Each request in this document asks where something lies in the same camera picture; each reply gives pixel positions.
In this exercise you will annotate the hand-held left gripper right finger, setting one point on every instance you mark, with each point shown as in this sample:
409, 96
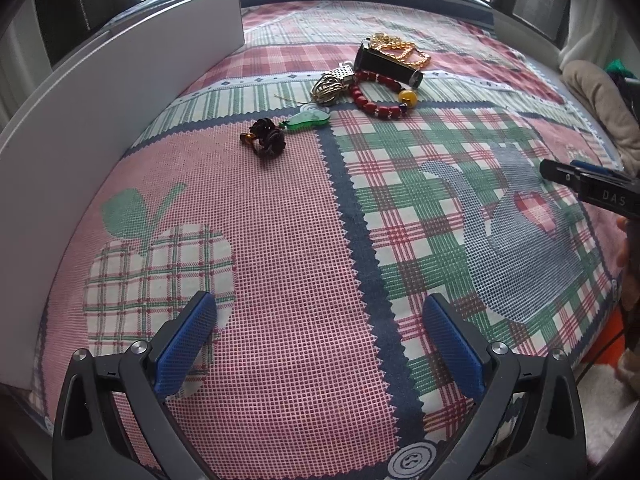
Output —
452, 347

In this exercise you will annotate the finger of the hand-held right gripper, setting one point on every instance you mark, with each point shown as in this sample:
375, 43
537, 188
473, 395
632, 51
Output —
600, 194
590, 164

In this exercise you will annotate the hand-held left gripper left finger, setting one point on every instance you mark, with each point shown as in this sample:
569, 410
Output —
185, 347

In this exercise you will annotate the person's right hand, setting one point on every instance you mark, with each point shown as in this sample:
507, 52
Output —
629, 245

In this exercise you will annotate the beige cushion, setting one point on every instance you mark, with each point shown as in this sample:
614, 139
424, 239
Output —
600, 97

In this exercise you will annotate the green object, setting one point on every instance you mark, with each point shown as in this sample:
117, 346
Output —
617, 66

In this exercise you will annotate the plaid printed blanket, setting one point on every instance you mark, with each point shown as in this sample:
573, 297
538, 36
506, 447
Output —
280, 260

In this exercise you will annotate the white cloth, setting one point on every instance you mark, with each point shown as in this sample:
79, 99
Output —
595, 30

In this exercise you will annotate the orange object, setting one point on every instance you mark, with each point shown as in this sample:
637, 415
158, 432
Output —
607, 355

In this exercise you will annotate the white fluffy rug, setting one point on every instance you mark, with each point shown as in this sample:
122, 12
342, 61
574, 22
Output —
607, 410

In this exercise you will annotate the black wrist band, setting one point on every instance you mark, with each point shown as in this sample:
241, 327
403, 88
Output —
385, 67

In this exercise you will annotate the white board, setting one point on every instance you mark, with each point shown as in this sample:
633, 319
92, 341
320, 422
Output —
100, 110

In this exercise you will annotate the green jade pendant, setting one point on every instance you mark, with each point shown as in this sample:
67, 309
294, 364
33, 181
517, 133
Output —
306, 121

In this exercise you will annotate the silver square charm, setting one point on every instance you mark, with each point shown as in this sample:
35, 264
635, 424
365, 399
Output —
345, 74

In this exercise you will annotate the dark curtain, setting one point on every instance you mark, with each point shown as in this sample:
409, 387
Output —
85, 0

